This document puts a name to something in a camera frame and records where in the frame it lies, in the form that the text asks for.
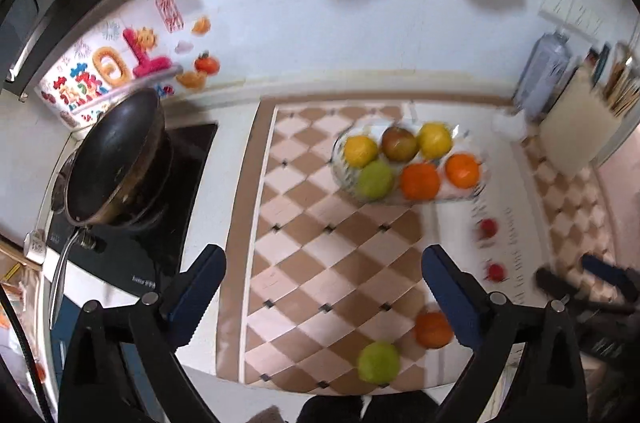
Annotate orange tangerine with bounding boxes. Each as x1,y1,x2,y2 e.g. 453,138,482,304
399,163,440,202
445,152,482,190

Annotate dark orange persimmon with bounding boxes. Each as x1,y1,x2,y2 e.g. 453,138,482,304
413,311,454,349

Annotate green apple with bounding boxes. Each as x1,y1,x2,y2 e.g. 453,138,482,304
356,160,395,201
357,342,400,386

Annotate utensils in holder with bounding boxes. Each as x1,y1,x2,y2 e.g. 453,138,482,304
592,42,639,117

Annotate black frying pan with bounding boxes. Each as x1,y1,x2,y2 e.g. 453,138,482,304
48,88,172,327

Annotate white crumpled tissue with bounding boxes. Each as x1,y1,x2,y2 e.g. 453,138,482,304
491,110,528,142

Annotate yellow lemon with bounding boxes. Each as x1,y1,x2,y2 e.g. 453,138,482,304
344,135,378,168

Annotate small white cup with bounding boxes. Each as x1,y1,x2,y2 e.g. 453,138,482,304
23,229,47,266

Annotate cream utensil holder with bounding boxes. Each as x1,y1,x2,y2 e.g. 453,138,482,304
539,68,622,179

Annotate floral oval ceramic plate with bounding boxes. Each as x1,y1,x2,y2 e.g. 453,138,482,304
330,120,490,205

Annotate checkered table runner cloth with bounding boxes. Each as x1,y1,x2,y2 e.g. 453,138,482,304
215,100,617,395

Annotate white wall socket strip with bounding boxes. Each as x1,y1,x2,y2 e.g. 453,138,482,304
539,0,603,39

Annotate colourful wall sticker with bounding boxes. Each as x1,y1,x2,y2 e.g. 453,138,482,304
36,0,220,129

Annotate grey spray can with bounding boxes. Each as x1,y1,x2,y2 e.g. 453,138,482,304
513,30,570,120

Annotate yellow orange fruit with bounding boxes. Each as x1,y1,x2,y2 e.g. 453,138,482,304
416,122,452,161

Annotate red cherry tomato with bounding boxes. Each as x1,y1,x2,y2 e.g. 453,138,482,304
486,261,506,283
477,218,499,240

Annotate black gas stove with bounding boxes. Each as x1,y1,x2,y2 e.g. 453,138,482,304
70,124,218,297

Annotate brown red apple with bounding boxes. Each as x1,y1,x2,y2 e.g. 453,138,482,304
381,126,419,163

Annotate green apple front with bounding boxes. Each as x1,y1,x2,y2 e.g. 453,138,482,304
357,342,400,386

